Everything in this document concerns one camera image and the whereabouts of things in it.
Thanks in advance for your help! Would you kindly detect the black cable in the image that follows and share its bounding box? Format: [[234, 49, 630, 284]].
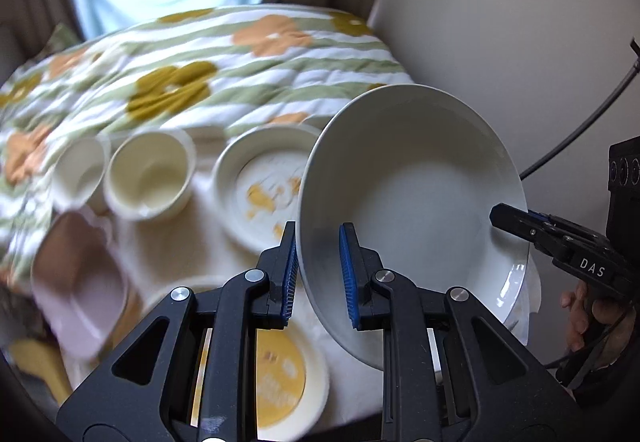
[[517, 36, 640, 180]]

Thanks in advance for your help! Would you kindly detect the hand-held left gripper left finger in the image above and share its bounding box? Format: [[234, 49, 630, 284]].
[[56, 221, 301, 442]]

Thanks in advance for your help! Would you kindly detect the white small bowl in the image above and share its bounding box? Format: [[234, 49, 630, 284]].
[[50, 135, 112, 215]]

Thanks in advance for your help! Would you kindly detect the duck print plate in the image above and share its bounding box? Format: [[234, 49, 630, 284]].
[[212, 125, 323, 255]]

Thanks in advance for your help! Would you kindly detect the floral striped blanket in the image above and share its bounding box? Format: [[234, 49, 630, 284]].
[[0, 5, 416, 283]]

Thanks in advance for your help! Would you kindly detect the cream round plate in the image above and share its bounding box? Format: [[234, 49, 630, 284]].
[[142, 275, 331, 442]]

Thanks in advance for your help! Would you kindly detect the cream small bowl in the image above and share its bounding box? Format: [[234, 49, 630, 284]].
[[102, 126, 197, 222]]

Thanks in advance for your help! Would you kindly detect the cream patterned tablecloth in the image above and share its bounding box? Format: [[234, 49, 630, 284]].
[[100, 122, 543, 428]]

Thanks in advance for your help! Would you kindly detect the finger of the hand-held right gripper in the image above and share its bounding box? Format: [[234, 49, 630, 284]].
[[529, 211, 608, 251], [489, 203, 633, 295]]

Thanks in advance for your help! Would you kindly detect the person's right hand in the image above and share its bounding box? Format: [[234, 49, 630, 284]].
[[560, 282, 595, 352]]

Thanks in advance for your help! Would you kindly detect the wide shallow white bowl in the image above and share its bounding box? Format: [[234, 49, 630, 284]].
[[295, 83, 532, 372]]

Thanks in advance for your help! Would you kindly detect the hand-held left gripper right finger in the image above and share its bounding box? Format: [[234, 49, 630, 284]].
[[339, 223, 586, 442]]

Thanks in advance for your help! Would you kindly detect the pink dish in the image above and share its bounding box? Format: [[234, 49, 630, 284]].
[[30, 211, 132, 360]]

